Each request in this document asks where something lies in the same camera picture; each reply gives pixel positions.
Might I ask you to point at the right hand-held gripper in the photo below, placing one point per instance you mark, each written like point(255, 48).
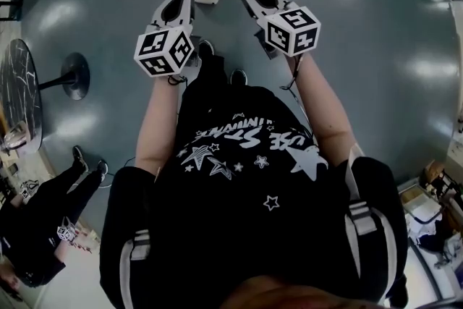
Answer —
point(280, 32)

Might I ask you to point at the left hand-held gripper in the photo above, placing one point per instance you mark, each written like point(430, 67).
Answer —
point(152, 43)

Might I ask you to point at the person's right forearm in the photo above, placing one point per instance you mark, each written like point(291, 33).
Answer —
point(322, 108)

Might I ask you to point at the person's left forearm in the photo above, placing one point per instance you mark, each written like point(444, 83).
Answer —
point(155, 126)

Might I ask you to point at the person's left shoe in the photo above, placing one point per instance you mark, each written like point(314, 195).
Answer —
point(205, 47)

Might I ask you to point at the person's shoe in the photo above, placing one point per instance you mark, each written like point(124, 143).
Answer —
point(205, 47)
point(238, 76)

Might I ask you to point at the person's black trousers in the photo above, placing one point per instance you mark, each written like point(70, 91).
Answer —
point(213, 68)

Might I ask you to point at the person's right shoe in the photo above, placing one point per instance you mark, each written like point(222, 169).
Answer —
point(238, 76)

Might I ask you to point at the clear glass container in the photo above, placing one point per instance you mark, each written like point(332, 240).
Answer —
point(14, 135)

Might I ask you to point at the person's black star-print shirt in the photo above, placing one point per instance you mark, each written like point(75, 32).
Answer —
point(235, 228)

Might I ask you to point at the black marble pedestal table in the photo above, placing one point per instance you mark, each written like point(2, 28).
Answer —
point(18, 90)

